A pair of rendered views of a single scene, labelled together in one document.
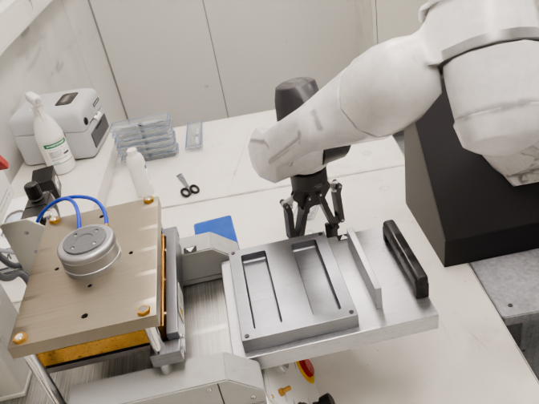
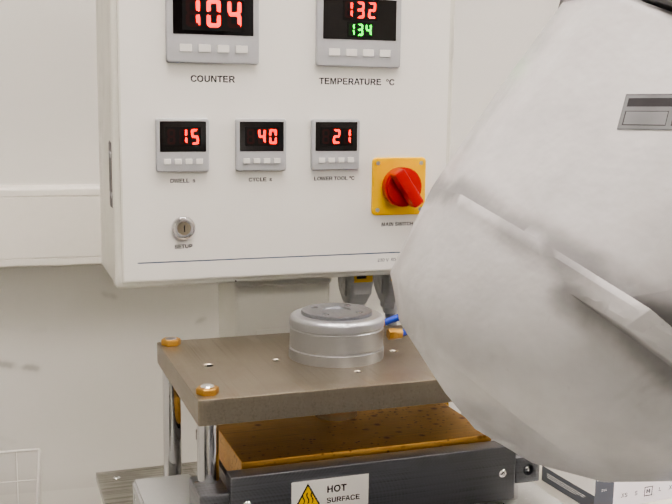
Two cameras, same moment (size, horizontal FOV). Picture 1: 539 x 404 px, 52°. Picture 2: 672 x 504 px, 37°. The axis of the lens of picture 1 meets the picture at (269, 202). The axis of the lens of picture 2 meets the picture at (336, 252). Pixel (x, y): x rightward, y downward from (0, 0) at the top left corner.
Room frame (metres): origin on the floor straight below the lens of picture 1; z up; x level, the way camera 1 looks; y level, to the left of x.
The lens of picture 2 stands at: (0.39, -0.52, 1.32)
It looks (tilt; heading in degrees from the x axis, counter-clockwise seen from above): 9 degrees down; 74
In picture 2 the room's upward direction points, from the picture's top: 1 degrees clockwise
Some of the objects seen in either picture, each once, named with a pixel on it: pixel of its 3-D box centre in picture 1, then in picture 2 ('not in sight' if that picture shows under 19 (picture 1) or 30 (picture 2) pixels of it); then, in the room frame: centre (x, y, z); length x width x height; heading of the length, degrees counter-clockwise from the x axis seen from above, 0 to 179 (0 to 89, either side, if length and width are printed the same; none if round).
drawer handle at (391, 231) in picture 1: (403, 256); not in sight; (0.65, -0.19, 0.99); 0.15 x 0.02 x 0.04; 3
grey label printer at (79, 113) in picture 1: (62, 125); not in sight; (1.68, 0.60, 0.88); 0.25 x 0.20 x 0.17; 83
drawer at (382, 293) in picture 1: (318, 284); not in sight; (0.64, -0.05, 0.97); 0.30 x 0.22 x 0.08; 93
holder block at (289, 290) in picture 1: (288, 285); not in sight; (0.64, 0.00, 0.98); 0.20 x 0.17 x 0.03; 3
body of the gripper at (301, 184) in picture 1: (310, 185); not in sight; (0.95, -0.09, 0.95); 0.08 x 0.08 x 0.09
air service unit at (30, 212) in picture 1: (46, 224); not in sight; (0.84, 0.40, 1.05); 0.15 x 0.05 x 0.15; 3
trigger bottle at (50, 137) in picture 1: (48, 133); not in sight; (1.54, 0.60, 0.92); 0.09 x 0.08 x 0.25; 33
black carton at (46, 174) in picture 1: (46, 184); not in sight; (1.39, 0.61, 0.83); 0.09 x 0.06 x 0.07; 11
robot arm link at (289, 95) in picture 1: (312, 119); not in sight; (0.90, -0.10, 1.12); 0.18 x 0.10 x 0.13; 16
